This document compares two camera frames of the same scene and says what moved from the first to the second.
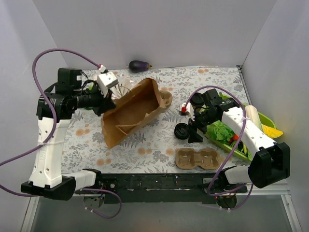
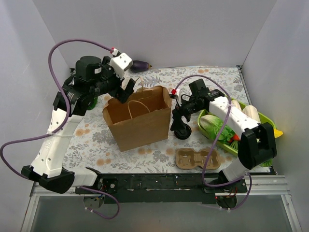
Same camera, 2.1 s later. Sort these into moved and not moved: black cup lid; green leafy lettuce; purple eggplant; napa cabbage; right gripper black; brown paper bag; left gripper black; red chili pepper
Moved: brown paper bag; right gripper black; left gripper black
Not moved: purple eggplant; napa cabbage; black cup lid; green leafy lettuce; red chili pepper
